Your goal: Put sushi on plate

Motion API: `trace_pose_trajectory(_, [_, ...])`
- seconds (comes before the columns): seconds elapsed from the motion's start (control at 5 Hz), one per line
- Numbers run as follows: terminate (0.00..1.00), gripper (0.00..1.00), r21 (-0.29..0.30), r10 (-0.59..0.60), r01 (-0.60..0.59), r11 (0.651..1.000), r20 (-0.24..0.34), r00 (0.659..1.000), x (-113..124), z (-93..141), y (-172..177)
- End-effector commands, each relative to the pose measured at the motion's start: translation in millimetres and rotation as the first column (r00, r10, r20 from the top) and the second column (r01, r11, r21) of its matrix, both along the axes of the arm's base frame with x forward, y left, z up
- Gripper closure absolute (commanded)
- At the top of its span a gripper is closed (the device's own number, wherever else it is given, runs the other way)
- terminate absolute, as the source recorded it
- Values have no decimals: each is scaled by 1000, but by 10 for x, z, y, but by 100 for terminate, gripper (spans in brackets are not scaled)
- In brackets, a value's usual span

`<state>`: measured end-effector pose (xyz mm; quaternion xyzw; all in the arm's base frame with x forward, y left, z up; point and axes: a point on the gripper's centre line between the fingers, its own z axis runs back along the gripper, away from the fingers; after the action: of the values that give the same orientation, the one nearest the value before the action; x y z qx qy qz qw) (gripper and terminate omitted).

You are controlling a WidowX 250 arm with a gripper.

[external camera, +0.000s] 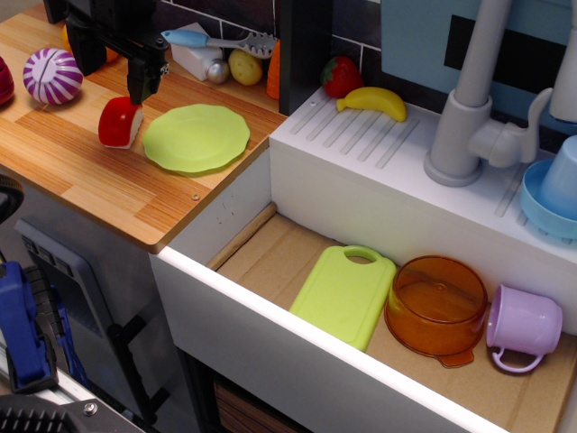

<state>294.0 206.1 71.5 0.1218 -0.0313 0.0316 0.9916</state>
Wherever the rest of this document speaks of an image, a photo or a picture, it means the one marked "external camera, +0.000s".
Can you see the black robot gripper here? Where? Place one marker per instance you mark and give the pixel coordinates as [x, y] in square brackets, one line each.
[126, 27]

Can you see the red and white toy sushi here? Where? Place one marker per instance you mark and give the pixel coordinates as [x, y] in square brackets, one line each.
[119, 123]

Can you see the green plastic plate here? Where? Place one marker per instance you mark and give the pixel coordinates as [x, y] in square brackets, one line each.
[196, 138]

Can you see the purple striped toy onion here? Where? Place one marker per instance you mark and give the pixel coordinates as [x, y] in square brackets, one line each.
[51, 76]

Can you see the orange toy pumpkin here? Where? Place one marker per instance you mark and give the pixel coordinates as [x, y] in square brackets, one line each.
[110, 54]

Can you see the white toy salt shaker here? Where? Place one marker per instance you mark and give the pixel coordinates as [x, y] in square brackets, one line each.
[189, 50]

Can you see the dark red toy vegetable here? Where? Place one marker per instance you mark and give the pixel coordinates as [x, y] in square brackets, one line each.
[6, 83]

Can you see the yellow toy potato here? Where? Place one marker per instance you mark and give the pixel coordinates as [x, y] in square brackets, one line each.
[245, 69]

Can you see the orange toy carrot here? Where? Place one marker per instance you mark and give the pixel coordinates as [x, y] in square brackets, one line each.
[273, 78]

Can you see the red toy strawberry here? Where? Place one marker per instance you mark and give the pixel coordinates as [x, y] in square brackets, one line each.
[340, 76]

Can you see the grey toy oven door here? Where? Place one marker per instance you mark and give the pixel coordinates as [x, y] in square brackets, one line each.
[99, 294]

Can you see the yellow toy banana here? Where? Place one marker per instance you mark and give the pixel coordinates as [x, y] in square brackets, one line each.
[375, 99]

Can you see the blue clamp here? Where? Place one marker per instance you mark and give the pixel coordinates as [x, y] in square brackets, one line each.
[36, 329]

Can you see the white toy sink unit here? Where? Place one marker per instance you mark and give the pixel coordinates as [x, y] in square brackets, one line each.
[227, 280]

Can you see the green toy cutting board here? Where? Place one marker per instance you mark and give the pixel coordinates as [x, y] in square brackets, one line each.
[345, 293]

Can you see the grey toy faucet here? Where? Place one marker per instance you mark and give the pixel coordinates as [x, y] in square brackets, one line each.
[466, 134]

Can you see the orange transparent toy pot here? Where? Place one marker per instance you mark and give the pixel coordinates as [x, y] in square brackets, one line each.
[436, 307]

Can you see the light blue plastic bowl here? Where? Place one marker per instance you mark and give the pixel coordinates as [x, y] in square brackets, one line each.
[539, 215]

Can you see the light blue plastic cup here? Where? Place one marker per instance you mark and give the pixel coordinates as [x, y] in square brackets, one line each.
[558, 189]

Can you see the purple plastic toy cup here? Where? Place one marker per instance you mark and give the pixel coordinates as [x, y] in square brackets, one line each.
[524, 323]

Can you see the blue handled grey pasta spoon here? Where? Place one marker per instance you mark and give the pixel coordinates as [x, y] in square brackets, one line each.
[257, 44]

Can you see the black oven door handle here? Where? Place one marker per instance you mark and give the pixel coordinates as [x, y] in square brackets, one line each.
[120, 338]

